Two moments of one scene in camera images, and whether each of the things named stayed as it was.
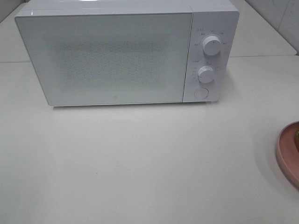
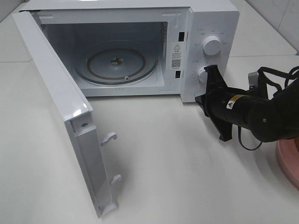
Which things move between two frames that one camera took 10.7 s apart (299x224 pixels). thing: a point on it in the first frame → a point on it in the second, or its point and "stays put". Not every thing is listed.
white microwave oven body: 98,52 stays put
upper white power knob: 211,45 stays put
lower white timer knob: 205,74 stays put
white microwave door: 80,59 → 75,107
